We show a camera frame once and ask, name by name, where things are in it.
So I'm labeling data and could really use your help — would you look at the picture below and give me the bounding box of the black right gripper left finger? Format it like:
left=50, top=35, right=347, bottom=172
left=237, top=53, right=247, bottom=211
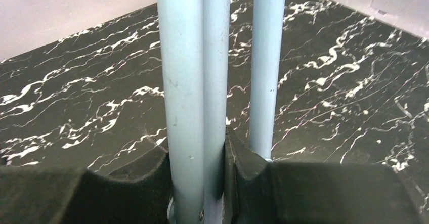
left=1, top=146, right=172, bottom=223

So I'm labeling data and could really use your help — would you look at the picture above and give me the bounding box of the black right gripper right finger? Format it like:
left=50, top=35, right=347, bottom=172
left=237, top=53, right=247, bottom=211
left=224, top=128, right=423, bottom=223

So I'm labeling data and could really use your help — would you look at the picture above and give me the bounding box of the light blue music stand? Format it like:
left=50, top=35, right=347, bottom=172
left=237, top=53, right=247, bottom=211
left=157, top=0, right=285, bottom=223

